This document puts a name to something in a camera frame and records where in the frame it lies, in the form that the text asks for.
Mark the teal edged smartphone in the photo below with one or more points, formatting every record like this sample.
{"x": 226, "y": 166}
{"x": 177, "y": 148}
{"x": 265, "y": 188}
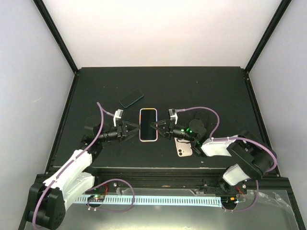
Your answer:
{"x": 131, "y": 98}

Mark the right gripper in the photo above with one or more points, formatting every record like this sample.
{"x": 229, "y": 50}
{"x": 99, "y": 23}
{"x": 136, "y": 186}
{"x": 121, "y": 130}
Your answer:
{"x": 169, "y": 128}

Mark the left small circuit board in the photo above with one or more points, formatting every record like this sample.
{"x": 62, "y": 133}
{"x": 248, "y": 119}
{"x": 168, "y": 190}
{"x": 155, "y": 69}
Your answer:
{"x": 96, "y": 198}

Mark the beige phone case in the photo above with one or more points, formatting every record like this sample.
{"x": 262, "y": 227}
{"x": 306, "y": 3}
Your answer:
{"x": 183, "y": 147}

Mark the right black frame post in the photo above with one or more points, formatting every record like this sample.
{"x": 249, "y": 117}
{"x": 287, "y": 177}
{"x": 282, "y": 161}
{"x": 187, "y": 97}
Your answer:
{"x": 280, "y": 11}

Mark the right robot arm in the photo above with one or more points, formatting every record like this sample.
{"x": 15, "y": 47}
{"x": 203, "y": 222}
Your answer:
{"x": 252, "y": 158}

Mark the black frame post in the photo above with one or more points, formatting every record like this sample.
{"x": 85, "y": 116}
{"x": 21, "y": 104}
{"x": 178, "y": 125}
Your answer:
{"x": 280, "y": 11}
{"x": 40, "y": 5}

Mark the pink phone case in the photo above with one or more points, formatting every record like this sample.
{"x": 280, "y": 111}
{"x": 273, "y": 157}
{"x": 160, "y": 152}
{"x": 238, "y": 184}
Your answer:
{"x": 148, "y": 125}

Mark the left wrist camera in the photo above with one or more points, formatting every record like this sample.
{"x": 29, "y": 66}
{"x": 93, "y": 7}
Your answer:
{"x": 117, "y": 116}

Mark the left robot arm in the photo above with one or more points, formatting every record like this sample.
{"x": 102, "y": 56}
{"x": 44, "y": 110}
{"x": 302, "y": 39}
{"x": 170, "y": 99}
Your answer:
{"x": 49, "y": 200}

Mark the white slotted cable duct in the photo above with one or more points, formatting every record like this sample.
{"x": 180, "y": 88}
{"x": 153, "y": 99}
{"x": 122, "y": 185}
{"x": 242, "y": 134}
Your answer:
{"x": 155, "y": 200}

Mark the left black frame post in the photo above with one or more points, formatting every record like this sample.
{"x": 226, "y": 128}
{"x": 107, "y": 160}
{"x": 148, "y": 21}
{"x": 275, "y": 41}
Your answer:
{"x": 40, "y": 5}

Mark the black aluminium front rail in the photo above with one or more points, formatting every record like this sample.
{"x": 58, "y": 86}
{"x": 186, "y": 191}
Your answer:
{"x": 171, "y": 178}

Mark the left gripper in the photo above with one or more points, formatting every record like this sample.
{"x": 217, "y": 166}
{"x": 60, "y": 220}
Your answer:
{"x": 121, "y": 129}

